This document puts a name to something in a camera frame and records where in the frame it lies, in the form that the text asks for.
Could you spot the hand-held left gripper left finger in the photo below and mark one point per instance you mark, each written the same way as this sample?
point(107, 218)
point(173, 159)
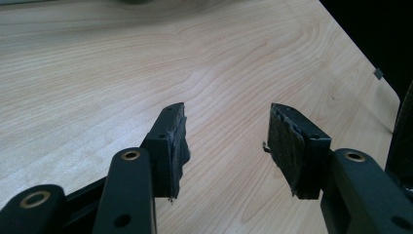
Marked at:
point(167, 152)

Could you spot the black chair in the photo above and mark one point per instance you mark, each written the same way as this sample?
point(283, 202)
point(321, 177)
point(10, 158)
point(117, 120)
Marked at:
point(404, 139)

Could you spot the grey table bracket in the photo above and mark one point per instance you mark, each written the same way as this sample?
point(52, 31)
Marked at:
point(378, 73)

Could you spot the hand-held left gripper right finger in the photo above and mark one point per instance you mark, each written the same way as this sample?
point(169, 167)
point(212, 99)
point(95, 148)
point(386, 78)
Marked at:
point(298, 152)

